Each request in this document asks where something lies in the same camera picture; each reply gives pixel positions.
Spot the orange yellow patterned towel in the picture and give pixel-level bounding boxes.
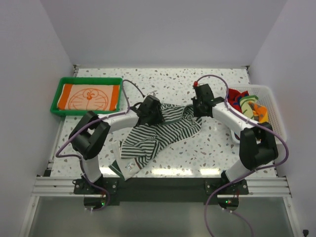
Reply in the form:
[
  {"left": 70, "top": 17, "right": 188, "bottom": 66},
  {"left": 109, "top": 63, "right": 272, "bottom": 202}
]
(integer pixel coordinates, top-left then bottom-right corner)
[{"left": 239, "top": 95, "right": 269, "bottom": 123}]

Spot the black mounting base plate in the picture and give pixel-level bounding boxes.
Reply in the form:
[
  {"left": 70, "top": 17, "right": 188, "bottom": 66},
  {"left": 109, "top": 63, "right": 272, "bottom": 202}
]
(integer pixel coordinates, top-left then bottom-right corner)
[{"left": 74, "top": 176, "right": 249, "bottom": 207}]

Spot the red blue patterned towel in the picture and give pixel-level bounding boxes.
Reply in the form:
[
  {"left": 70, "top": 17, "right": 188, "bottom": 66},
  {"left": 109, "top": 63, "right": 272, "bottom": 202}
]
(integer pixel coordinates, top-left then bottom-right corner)
[{"left": 227, "top": 88, "right": 249, "bottom": 113}]

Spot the green white striped towel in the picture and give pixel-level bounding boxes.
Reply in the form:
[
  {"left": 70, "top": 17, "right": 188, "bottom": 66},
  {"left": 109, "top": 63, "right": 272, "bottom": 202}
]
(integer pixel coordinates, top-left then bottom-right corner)
[{"left": 109, "top": 103, "right": 202, "bottom": 180}]

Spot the aluminium frame rail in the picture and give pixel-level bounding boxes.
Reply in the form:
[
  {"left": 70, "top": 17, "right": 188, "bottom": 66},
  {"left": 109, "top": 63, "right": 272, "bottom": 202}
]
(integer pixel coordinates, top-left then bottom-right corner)
[{"left": 19, "top": 177, "right": 302, "bottom": 237}]

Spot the orange folded cartoon towel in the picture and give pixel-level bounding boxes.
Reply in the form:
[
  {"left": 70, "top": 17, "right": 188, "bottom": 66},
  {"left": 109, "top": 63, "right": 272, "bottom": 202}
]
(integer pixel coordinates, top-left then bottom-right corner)
[{"left": 57, "top": 83, "right": 120, "bottom": 112}]

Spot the green plastic tray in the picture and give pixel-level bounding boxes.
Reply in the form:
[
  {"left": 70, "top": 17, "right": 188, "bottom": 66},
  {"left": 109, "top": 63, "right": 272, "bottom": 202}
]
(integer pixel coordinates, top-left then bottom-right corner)
[{"left": 50, "top": 77, "right": 122, "bottom": 117}]

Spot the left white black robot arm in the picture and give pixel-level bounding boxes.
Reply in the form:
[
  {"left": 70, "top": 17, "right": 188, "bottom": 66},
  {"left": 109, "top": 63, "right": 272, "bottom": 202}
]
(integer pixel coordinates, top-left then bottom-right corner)
[{"left": 69, "top": 95, "right": 164, "bottom": 195}]

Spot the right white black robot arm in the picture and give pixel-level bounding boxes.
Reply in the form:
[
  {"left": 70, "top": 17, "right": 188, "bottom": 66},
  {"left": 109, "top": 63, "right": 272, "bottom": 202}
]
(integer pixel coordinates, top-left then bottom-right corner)
[{"left": 192, "top": 82, "right": 278, "bottom": 194}]

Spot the white plastic basket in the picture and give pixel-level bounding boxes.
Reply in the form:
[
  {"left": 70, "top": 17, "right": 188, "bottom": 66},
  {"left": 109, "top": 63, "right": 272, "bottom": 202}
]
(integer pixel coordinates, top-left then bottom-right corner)
[{"left": 229, "top": 84, "right": 287, "bottom": 142}]

